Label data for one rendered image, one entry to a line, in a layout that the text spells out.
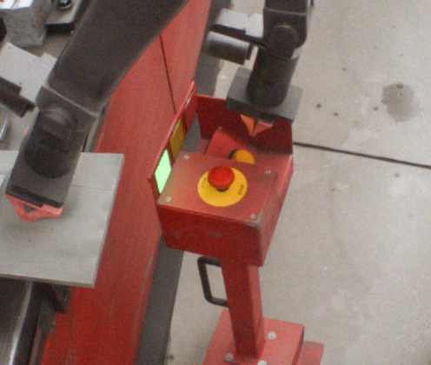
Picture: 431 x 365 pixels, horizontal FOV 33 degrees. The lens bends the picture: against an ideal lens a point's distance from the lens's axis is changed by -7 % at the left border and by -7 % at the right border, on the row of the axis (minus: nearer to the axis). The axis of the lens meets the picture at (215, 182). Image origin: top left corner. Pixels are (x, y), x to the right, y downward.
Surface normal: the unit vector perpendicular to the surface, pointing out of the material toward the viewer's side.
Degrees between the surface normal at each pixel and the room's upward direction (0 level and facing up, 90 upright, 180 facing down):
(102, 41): 100
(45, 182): 30
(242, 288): 90
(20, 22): 90
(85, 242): 0
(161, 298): 0
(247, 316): 90
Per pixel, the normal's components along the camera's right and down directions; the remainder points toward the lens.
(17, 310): -0.10, -0.61
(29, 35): -0.13, 0.79
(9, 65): 0.23, -0.29
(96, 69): -0.32, 0.85
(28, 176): 0.41, -0.51
